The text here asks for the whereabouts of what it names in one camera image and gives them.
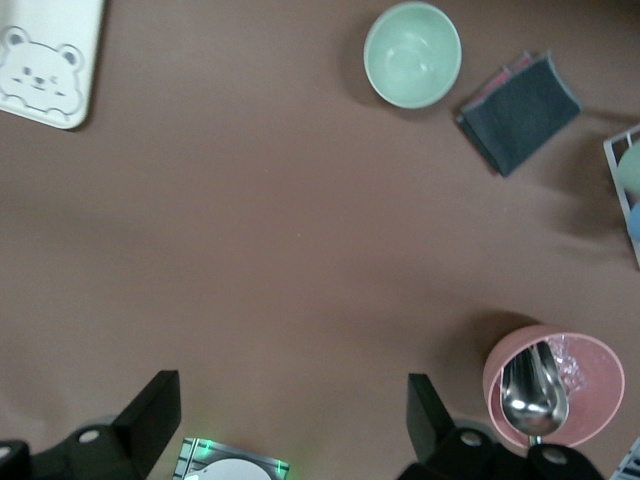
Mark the aluminium frame rail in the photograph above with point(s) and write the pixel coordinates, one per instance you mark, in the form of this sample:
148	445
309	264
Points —
627	462

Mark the pale green cup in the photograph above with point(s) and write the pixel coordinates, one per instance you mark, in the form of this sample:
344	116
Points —
631	172

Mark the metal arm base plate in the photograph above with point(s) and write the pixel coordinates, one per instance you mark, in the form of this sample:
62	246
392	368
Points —
192	450

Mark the dark grey folded cloth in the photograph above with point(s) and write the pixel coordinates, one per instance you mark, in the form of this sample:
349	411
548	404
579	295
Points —
522	117

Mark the light blue cup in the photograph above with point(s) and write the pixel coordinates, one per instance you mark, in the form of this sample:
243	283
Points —
635	227

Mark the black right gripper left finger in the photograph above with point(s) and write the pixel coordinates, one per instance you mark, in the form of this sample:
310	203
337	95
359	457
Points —
145	425

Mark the cream bear print tray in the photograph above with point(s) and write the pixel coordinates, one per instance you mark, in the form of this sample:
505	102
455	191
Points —
50	30

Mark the metal scoop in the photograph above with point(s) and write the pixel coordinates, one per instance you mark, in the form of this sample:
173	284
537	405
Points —
530	405

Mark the pink folded cloth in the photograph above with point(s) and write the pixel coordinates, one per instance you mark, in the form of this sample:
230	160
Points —
502	77

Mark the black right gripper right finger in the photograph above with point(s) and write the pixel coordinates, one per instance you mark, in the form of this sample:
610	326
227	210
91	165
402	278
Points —
435	440

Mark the clear crumpled plastic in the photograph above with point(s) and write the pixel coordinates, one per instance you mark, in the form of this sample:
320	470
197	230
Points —
570	367

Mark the pale green bowl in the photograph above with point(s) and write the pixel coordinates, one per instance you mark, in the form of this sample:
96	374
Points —
412	55

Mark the pink bowl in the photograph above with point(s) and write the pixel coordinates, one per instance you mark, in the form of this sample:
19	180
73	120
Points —
600	400

